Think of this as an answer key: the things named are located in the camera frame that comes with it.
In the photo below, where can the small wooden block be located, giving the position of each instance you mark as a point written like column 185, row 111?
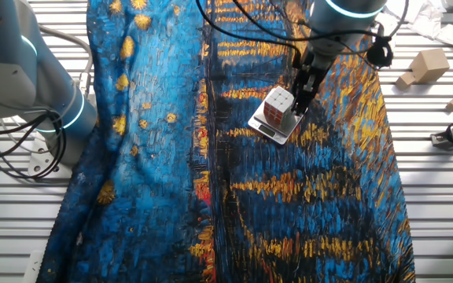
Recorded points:
column 405, row 80

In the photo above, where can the silver digital scale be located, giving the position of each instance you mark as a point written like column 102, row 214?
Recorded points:
column 271, row 131

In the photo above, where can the blue starry painting cloth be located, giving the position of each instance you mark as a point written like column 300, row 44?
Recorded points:
column 152, row 177

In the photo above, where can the rubik's cube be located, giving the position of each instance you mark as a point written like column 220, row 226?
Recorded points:
column 277, row 104

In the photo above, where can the white plastic piece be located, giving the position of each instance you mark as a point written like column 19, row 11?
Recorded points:
column 33, row 267

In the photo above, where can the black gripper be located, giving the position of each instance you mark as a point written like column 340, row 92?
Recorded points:
column 312, row 74

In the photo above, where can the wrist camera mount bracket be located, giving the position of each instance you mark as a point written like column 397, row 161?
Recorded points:
column 380, row 25

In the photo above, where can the large wooden block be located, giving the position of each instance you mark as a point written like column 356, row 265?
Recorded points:
column 429, row 65

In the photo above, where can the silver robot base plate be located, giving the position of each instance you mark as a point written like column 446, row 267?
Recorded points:
column 39, row 165

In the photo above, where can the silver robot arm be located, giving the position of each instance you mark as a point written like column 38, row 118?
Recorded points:
column 14, row 59

